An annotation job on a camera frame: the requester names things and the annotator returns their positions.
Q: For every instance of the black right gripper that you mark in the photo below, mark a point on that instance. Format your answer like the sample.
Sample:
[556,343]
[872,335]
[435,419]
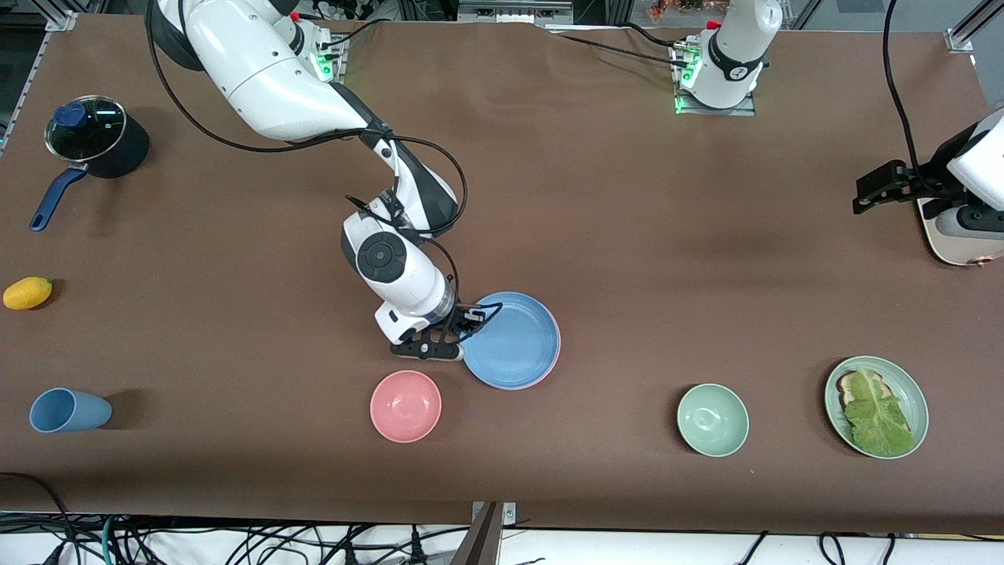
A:
[461,315]

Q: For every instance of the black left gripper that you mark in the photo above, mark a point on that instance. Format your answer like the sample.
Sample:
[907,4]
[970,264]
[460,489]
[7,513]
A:
[931,172]

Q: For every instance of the blue plate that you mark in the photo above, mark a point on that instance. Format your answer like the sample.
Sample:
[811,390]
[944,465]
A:
[514,345]

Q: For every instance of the pink plate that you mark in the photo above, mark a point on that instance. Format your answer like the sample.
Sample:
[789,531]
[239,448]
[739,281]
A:
[558,355]

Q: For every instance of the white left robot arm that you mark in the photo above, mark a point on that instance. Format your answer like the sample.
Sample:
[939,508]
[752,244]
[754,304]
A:
[737,55]

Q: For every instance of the pink bowl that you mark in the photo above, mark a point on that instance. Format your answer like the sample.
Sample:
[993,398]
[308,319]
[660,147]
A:
[405,406]

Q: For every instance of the toasted bread slice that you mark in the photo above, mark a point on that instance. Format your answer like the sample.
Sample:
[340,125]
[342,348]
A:
[845,386]

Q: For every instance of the green plate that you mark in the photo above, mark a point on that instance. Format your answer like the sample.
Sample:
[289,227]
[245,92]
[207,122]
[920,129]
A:
[914,392]

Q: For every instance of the green lettuce leaf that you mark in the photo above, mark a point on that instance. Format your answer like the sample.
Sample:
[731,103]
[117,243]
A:
[878,420]

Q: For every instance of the green bowl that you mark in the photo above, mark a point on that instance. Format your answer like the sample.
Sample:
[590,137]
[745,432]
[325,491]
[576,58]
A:
[712,420]

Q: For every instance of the grey metal box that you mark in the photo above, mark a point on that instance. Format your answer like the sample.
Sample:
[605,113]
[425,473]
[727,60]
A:
[514,9]

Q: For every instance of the blue cup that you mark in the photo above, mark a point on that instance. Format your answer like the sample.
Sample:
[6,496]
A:
[70,410]

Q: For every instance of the glass lid with blue knob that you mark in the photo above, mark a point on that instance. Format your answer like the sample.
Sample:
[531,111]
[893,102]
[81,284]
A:
[90,129]

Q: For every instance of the yellow lemon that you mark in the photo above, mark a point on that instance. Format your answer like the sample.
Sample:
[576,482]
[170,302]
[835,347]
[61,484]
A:
[27,293]

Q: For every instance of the aluminium frame profile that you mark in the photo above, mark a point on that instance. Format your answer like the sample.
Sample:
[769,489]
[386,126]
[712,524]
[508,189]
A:
[973,23]

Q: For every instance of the metal table bracket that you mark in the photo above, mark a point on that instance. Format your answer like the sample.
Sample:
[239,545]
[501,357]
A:
[486,537]

